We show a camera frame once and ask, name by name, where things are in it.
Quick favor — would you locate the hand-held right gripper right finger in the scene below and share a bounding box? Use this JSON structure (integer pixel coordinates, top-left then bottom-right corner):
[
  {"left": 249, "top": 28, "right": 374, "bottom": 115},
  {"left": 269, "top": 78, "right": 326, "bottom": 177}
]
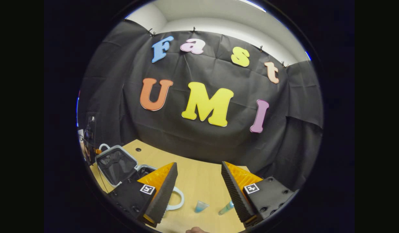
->
[{"left": 221, "top": 161, "right": 298, "bottom": 228}]

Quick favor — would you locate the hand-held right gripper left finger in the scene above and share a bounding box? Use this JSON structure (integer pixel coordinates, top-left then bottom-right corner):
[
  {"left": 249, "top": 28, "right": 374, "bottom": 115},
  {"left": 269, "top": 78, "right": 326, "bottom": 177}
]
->
[{"left": 107, "top": 162, "right": 179, "bottom": 228}]

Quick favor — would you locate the light blue suitcase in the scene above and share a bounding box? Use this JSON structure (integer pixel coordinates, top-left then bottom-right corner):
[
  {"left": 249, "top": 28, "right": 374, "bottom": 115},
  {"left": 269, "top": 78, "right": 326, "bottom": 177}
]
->
[{"left": 95, "top": 143, "right": 185, "bottom": 211}]

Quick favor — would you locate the black backdrop cloth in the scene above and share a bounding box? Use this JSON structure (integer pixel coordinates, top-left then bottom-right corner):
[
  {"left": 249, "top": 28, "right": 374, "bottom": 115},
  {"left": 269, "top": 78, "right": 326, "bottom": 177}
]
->
[{"left": 77, "top": 19, "right": 324, "bottom": 191}]

